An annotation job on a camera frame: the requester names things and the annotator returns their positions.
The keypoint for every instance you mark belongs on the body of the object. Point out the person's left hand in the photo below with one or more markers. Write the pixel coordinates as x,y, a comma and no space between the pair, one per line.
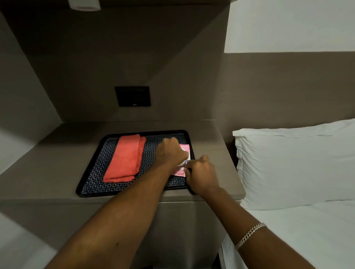
169,154

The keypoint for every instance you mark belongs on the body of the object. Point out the person's right hand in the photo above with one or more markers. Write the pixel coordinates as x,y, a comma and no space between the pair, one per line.
202,175

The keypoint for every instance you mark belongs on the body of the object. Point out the person's left fingers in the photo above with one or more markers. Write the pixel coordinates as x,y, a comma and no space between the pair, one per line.
181,155

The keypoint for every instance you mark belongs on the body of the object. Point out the person's right fingers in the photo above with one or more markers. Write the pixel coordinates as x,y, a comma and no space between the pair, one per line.
191,169

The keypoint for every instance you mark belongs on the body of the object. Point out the white small packet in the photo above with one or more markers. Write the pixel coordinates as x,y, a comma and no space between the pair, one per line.
186,163

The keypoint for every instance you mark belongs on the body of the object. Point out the pink sachet packet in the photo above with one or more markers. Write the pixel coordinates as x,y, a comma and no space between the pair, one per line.
180,172

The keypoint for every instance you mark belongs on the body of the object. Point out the person's left forearm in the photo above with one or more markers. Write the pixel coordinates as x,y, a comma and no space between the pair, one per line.
111,219

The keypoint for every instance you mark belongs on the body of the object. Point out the person's right forearm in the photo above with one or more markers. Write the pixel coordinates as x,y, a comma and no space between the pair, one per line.
258,232

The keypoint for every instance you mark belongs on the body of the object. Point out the folded orange towel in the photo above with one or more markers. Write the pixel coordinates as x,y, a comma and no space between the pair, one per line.
124,158

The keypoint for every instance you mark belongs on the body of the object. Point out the black patterned tray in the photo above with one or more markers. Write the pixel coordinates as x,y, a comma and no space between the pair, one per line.
91,183

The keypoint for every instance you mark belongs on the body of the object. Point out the white pillow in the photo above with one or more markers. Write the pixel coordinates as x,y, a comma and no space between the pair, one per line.
294,166

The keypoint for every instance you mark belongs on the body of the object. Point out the white bed sheet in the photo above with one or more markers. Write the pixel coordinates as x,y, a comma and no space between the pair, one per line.
299,235

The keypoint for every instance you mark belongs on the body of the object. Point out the grey bedside cabinet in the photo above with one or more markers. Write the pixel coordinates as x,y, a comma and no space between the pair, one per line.
50,177

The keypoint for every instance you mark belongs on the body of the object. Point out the white ceiling lamp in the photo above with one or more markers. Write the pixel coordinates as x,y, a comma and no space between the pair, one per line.
84,4

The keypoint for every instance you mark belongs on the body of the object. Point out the black wall switch panel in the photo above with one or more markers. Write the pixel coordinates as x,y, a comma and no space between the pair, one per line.
133,96

